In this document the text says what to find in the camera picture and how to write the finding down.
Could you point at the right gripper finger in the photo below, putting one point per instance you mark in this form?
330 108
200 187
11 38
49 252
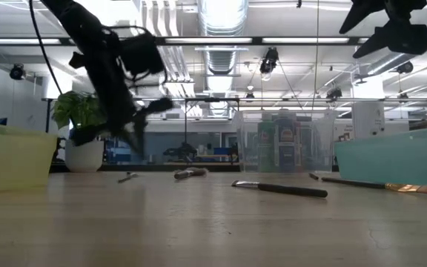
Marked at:
376 42
365 11

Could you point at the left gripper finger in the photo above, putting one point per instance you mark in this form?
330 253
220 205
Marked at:
89 135
141 122

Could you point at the thin black pen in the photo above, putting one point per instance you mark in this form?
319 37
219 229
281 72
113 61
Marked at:
127 177

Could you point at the black fan brush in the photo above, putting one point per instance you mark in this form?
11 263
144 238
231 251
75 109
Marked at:
189 173

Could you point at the gold-ferrule paint brush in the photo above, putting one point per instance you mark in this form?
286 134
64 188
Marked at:
354 183

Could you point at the slim black silver-ferrule brush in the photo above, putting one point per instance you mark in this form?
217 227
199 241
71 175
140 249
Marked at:
291 190

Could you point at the green plant in white pot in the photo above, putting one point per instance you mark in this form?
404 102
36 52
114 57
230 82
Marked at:
82 155

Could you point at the black ceiling spotlight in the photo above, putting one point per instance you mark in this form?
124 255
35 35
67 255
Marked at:
334 93
405 67
17 72
269 61

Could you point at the distant black robot rig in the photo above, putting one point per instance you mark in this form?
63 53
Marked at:
184 151

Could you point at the white column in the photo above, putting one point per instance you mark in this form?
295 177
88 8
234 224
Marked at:
368 115

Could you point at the yellow plastic bin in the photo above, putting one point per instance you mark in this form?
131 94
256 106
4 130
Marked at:
9 159

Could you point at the clear plastic bin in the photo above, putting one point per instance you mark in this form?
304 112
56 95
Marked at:
247 148

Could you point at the teal plastic bin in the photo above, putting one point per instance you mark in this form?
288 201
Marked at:
391 163

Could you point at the silver ventilation duct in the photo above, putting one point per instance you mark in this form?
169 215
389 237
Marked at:
222 59
384 65

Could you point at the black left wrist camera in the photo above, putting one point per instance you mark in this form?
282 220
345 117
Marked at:
143 55

